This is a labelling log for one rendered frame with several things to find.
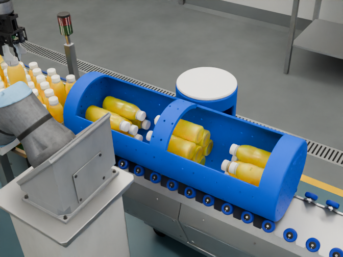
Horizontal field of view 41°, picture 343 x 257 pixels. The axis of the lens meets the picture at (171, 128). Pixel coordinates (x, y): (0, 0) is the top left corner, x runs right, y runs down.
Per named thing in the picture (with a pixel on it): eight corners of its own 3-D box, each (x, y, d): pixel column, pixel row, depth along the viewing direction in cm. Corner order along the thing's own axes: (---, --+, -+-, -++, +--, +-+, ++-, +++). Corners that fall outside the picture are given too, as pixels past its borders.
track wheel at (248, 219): (255, 215, 153) (257, 214, 154) (244, 207, 154) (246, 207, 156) (249, 226, 153) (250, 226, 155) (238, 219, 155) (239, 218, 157)
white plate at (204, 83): (165, 76, 214) (165, 79, 215) (197, 105, 195) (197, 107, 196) (214, 61, 225) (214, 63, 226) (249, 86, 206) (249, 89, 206)
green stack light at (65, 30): (67, 36, 223) (65, 27, 220) (57, 33, 226) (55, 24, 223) (75, 31, 227) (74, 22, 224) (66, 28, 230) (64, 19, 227)
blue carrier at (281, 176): (268, 239, 146) (284, 165, 132) (64, 149, 184) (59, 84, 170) (297, 194, 167) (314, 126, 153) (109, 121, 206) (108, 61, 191)
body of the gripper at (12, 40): (13, 50, 166) (4, 18, 158) (-3, 44, 169) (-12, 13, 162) (28, 41, 171) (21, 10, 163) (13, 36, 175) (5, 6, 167)
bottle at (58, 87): (72, 109, 219) (66, 79, 209) (60, 115, 215) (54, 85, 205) (63, 104, 223) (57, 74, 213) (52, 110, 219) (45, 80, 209)
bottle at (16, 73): (33, 94, 189) (24, 57, 179) (28, 103, 184) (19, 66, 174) (17, 94, 190) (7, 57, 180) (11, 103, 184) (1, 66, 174)
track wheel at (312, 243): (321, 241, 143) (322, 240, 145) (308, 235, 145) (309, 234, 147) (317, 255, 143) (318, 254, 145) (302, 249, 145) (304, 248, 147)
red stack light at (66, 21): (65, 27, 220) (64, 19, 217) (55, 24, 223) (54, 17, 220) (74, 22, 224) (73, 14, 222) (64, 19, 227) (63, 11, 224)
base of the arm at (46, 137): (43, 162, 123) (19, 133, 122) (28, 172, 135) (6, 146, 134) (83, 131, 131) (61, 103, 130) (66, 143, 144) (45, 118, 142)
